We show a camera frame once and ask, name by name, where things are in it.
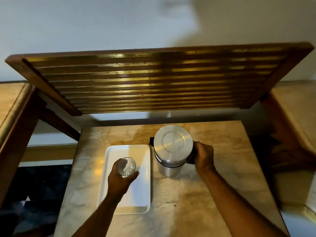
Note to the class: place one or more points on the person's right hand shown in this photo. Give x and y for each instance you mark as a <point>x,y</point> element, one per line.
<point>203,157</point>

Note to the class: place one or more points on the person's left hand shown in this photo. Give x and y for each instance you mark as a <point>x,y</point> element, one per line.
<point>119,181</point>

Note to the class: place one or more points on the person's left thumb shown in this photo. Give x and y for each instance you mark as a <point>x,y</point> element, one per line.
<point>133,175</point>

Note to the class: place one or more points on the person's right fingers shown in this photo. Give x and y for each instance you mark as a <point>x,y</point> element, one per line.
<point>197,151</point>

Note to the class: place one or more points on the clear drinking glass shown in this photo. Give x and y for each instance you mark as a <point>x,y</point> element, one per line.
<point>126,166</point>

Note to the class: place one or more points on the stainless steel jug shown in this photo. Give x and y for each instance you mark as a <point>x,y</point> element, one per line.
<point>171,149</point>

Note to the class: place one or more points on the person's right forearm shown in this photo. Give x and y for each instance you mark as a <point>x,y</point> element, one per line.
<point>230,204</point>

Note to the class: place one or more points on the person's left forearm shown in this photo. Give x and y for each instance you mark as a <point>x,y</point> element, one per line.
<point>98,215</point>

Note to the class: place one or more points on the white rectangular tray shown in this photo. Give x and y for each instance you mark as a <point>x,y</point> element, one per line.
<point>130,180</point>

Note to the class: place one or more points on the wooden slatted shelf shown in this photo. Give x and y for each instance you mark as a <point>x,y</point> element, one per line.
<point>158,78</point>

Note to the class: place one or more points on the wooden side table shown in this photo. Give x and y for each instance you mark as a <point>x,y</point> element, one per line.
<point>17,135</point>

